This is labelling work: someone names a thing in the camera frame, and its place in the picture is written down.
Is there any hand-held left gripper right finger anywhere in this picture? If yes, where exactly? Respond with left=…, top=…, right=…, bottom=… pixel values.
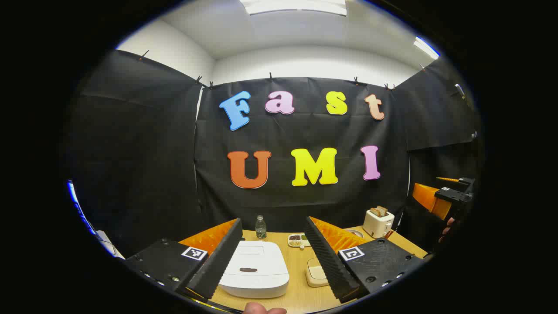
left=304, top=217, right=424, bottom=304

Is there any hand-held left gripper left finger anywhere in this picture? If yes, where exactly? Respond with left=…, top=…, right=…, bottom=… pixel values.
left=124, top=218, right=244, bottom=301

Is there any white rice cooker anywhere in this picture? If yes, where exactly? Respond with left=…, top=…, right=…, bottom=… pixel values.
left=219, top=241, right=290, bottom=299

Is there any white toaster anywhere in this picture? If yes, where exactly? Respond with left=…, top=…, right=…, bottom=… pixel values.
left=363, top=208, right=395, bottom=238

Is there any white side table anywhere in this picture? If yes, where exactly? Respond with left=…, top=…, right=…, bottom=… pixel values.
left=95, top=230, right=126, bottom=259

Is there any black backdrop cloth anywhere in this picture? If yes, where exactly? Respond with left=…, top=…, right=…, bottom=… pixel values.
left=65, top=49, right=484, bottom=258

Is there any small ceiling light panel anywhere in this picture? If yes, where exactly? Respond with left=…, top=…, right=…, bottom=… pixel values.
left=413, top=36, right=441, bottom=60

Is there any long ceiling light panel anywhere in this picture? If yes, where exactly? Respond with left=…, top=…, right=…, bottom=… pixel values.
left=239, top=0, right=348, bottom=17

